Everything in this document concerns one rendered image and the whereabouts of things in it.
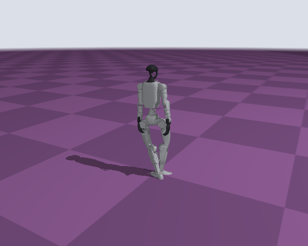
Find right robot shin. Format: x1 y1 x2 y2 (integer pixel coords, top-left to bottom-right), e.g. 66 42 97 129
159 146 168 172

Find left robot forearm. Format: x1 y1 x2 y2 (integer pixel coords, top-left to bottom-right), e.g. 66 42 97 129
137 105 143 120

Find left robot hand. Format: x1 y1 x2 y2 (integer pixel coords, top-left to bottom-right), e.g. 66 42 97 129
137 117 144 133

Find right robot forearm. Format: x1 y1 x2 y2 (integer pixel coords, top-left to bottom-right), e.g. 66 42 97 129
164 101 171 122

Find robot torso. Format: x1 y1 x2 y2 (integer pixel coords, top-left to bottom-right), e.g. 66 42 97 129
142 80 161 126

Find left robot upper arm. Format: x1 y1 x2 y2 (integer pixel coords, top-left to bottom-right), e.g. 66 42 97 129
137 83 144 106

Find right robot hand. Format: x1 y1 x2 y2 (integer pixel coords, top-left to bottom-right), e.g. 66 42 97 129
163 118 171 136

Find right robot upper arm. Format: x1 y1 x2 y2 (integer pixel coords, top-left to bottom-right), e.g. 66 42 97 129
158 83 167 107

